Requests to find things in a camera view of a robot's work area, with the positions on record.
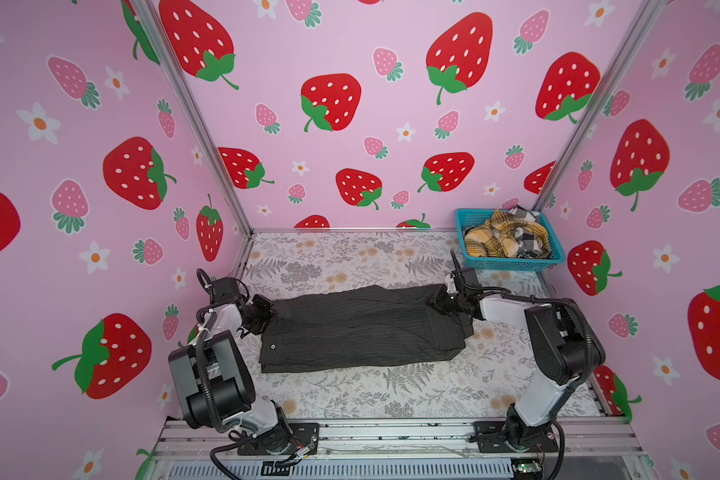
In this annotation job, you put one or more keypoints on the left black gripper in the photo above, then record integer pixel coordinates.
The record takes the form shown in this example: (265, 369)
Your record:
(266, 312)

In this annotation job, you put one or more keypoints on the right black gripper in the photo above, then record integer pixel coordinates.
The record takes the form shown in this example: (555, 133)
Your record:
(436, 299)

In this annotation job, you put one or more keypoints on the teal plastic basket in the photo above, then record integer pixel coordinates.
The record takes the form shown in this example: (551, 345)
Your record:
(470, 217)

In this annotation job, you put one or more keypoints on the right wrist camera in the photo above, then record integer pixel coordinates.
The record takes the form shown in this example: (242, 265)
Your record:
(466, 281)

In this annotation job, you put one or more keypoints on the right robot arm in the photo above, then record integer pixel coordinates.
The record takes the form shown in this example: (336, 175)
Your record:
(565, 350)

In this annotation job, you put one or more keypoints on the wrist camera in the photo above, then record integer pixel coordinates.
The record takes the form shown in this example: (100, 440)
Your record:
(228, 290)
(466, 281)

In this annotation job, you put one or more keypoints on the dark grey pinstripe shirt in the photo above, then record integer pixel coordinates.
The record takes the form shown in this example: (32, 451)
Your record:
(369, 326)

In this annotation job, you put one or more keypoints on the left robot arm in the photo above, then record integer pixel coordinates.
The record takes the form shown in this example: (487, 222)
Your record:
(216, 390)

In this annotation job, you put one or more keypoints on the yellow plaid shirt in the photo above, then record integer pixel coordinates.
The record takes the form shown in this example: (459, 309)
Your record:
(513, 234)

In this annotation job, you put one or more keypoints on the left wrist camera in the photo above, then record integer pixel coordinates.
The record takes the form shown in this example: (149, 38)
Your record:
(228, 290)

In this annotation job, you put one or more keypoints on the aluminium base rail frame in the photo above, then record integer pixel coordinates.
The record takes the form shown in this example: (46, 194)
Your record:
(442, 448)

